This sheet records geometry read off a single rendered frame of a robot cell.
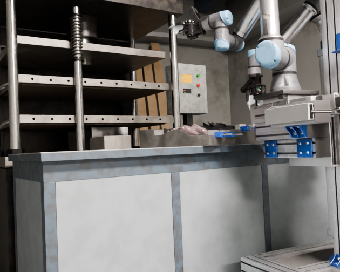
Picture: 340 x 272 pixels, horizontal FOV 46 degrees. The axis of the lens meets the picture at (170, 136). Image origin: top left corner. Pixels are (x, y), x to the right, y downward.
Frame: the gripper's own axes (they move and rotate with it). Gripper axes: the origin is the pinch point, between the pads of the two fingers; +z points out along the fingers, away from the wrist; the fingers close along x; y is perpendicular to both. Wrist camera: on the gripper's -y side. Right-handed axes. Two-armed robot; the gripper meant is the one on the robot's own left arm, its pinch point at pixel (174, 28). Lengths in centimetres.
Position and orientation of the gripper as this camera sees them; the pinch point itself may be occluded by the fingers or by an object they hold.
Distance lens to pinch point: 228.0
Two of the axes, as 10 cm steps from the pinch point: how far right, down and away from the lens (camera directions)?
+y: -0.4, 9.9, -1.4
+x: 6.2, 1.3, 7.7
